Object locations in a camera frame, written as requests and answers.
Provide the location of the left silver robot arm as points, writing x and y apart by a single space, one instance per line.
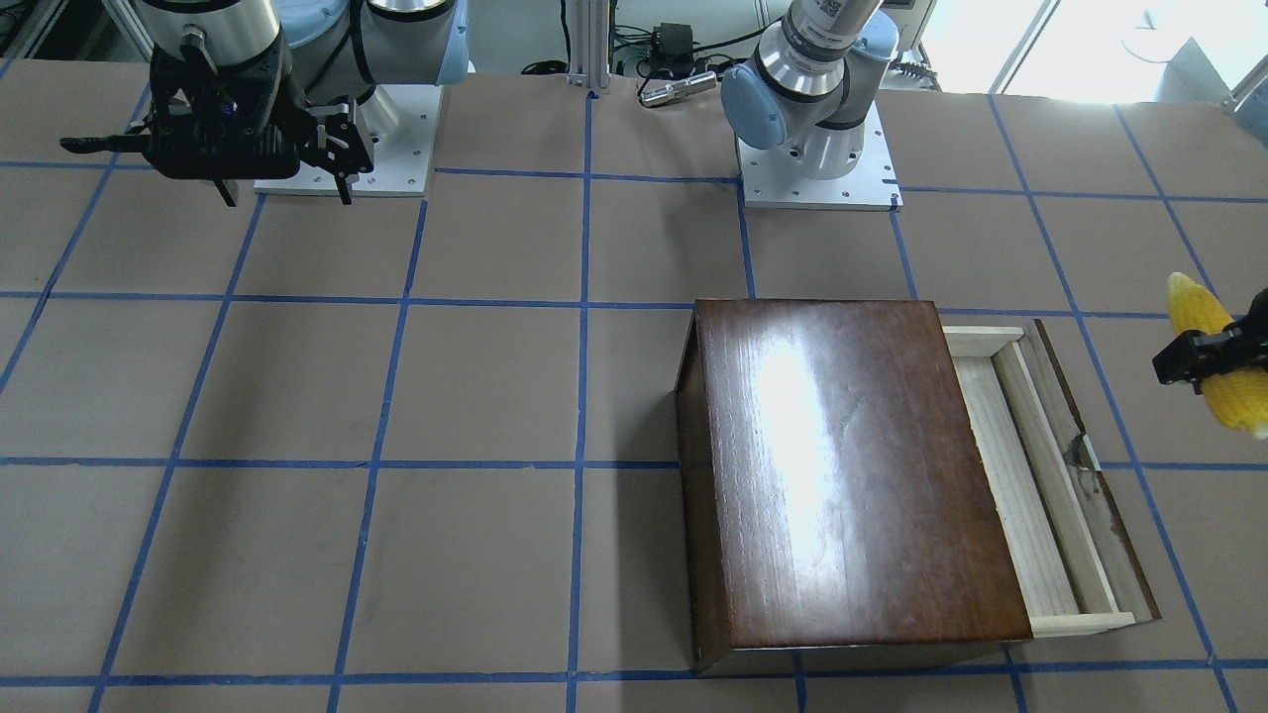
812 79

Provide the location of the silver metal cylinder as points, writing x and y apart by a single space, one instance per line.
678 90

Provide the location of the light wood drawer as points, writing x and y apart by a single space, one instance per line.
1077 568

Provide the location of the aluminium frame post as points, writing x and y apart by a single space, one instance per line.
588 44

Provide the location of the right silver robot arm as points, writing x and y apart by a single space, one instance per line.
339 50

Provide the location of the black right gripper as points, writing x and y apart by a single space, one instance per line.
338 139

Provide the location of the yellow toy corn cob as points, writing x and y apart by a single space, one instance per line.
1238 401

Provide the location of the black power adapter box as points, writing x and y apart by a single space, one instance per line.
670 41

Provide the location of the dark brown wooden cabinet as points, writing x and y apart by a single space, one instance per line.
834 495

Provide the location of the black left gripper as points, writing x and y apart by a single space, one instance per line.
1194 356

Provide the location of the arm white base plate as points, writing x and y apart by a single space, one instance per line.
822 193
402 123

